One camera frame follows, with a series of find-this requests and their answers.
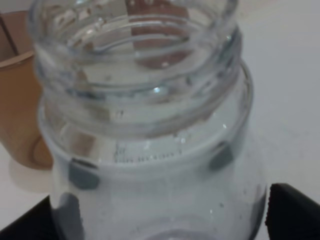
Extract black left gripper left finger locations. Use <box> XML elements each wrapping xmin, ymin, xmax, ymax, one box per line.
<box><xmin>0</xmin><ymin>192</ymin><xmax>81</xmax><ymax>240</ymax></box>

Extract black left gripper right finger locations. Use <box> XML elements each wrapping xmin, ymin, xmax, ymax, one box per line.
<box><xmin>265</xmin><ymin>183</ymin><xmax>320</xmax><ymax>240</ymax></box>

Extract clear plastic water bottle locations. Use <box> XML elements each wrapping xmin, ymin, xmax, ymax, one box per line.
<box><xmin>27</xmin><ymin>0</ymin><xmax>267</xmax><ymax>240</ymax></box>

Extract orange translucent cup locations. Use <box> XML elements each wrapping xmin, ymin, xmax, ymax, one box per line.
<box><xmin>0</xmin><ymin>50</ymin><xmax>53</xmax><ymax>170</ymax></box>

